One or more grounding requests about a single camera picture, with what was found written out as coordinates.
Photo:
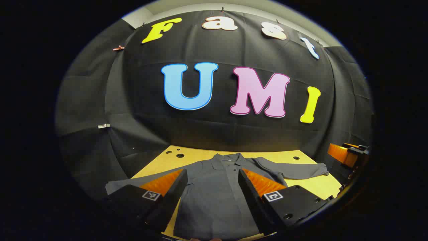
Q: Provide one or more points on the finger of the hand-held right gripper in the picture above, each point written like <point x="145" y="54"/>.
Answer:
<point x="341" y="154"/>

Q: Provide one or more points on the small silver clip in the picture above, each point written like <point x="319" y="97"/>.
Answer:
<point x="103" y="126"/>

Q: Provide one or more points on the black backdrop cloth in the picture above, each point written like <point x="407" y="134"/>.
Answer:
<point x="234" y="50"/>

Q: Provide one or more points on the small orange clip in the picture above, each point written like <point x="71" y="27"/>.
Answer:
<point x="118" y="48"/>

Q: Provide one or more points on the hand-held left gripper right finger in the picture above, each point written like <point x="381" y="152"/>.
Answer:
<point x="250" y="197"/>

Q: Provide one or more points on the grey button-up shirt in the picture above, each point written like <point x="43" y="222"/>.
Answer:
<point x="214" y="201"/>

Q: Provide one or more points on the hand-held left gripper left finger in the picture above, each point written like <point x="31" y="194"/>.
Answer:
<point x="174" y="197"/>

